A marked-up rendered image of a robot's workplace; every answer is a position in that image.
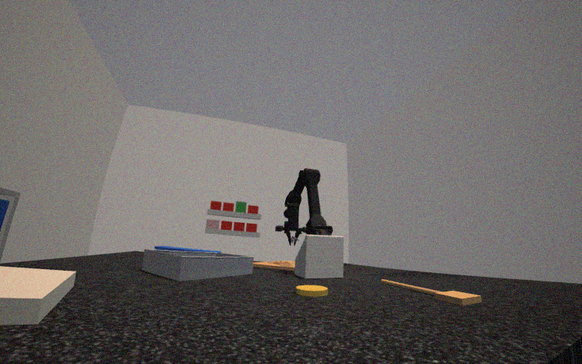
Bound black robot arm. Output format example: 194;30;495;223
284;168;333;236

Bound yellow flat disc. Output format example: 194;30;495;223
296;285;328;297

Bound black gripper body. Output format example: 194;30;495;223
275;216;306;233

